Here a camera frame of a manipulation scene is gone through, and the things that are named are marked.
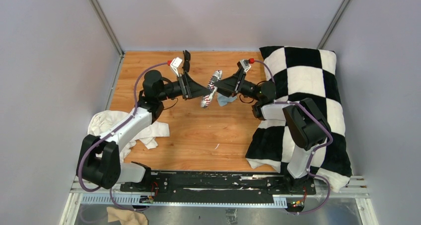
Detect black sunglasses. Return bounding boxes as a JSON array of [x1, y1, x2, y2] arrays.
[[183, 50, 191, 72]]

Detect aluminium frame rail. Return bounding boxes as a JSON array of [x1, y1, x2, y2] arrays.
[[70, 175, 370, 208]]

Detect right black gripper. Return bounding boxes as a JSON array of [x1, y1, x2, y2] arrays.
[[211, 68, 262, 102]]

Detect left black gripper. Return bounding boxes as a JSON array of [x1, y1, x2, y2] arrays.
[[156, 72, 210, 102]]

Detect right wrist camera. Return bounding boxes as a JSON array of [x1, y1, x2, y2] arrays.
[[237, 58, 255, 74]]

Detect beige cloth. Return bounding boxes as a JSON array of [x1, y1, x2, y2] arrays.
[[107, 207, 148, 225]]

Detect blue cleaning cloth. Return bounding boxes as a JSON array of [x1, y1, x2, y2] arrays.
[[217, 94, 237, 107]]

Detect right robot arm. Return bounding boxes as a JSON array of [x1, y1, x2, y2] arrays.
[[214, 69, 333, 194]]

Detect white crumpled cloth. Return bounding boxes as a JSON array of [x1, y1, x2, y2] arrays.
[[87, 110, 170, 163]]

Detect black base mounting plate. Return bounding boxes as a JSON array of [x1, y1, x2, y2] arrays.
[[120, 170, 316, 200]]

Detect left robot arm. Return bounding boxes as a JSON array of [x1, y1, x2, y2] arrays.
[[76, 68, 210, 192]]

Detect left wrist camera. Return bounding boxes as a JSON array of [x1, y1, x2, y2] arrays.
[[167, 57, 183, 77]]

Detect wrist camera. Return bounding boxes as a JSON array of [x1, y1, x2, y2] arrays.
[[167, 57, 183, 77], [237, 58, 255, 74]]

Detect black white checkered pillow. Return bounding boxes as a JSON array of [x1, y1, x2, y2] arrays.
[[245, 46, 352, 193]]

